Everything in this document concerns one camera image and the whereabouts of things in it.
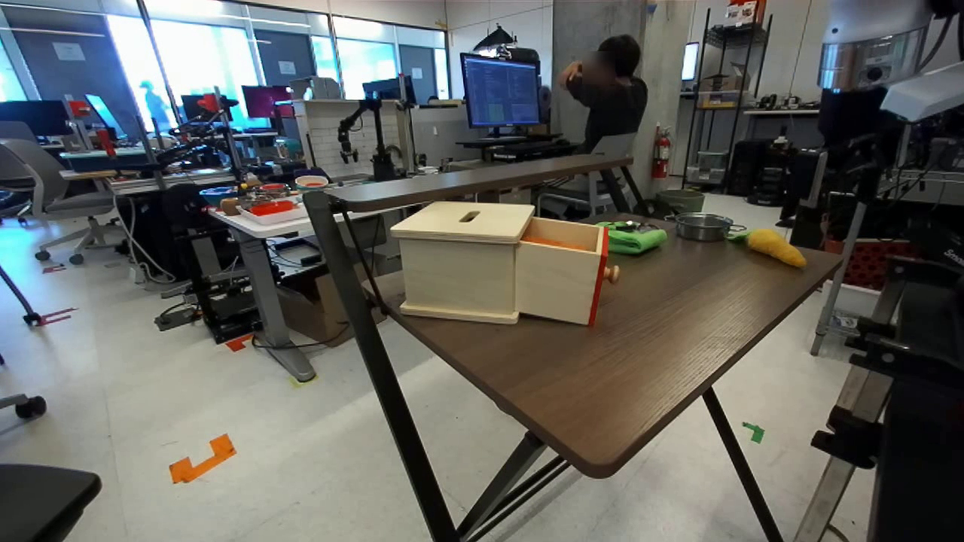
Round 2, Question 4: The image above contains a person in dark shirt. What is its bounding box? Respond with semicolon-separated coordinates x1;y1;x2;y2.
558;34;650;154

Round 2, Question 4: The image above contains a grey bowl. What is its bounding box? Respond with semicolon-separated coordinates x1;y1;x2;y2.
673;210;735;245

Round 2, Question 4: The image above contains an orange floor tape mark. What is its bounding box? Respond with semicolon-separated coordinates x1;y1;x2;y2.
166;430;240;489

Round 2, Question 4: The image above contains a red crate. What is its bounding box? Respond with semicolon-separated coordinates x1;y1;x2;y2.
821;235;899;293

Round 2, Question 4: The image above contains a red-fronted wooden drawer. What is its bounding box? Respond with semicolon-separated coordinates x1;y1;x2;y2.
511;215;622;332

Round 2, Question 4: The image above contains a black metal equipment rack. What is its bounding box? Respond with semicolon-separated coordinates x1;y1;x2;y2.
792;251;964;542

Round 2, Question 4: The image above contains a black desk lamp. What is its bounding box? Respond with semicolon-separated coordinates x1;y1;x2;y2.
469;23;521;54

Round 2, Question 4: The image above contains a black caster wheel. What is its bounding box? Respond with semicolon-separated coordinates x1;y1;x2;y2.
0;387;51;420

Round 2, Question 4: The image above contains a black computer tower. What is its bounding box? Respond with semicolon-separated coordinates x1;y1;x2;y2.
191;235;264;343

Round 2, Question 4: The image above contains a cardboard box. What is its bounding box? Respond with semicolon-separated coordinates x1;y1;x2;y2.
274;266;402;347

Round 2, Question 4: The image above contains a large computer monitor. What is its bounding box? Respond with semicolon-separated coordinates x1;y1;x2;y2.
458;50;545;136

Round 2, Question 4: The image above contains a red tray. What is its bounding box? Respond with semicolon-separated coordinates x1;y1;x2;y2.
243;196;301;222

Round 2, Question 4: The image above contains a small pink-screen monitor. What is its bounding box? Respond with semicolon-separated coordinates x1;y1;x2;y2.
238;85;296;119

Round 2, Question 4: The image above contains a cream wooden drawer box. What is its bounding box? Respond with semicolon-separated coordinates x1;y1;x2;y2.
389;198;538;324

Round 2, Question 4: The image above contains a black metal table frame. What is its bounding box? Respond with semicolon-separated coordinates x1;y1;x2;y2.
454;386;786;542

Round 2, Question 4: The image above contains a grey office chair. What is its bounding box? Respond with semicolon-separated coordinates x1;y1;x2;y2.
0;136;128;268

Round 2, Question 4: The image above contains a yellow banana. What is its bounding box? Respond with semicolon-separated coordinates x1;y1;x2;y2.
744;226;810;272

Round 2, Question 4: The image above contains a grey-topped black-legged table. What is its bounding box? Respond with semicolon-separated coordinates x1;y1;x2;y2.
301;149;639;542

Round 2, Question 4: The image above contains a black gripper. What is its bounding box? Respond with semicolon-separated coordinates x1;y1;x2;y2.
817;86;885;204

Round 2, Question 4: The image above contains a black chair seat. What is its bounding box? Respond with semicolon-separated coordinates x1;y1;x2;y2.
0;459;102;542

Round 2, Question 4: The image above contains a white height-adjustable desk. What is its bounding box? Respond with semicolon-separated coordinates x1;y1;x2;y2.
204;191;340;386

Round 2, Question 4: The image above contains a metal storage shelf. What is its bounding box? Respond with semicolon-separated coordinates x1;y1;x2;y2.
683;2;774;190

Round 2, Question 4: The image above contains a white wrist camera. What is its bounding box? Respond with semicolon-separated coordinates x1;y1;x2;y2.
879;60;964;127

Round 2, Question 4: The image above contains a red fire extinguisher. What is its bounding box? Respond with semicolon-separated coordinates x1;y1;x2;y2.
646;119;674;183

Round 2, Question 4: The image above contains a small dark monitor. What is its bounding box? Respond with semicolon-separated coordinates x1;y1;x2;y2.
357;73;418;109

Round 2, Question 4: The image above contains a grey metal tripod stand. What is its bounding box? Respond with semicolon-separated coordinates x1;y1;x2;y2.
810;191;879;359

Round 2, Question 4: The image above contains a green cloth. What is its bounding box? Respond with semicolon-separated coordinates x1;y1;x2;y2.
599;220;668;259

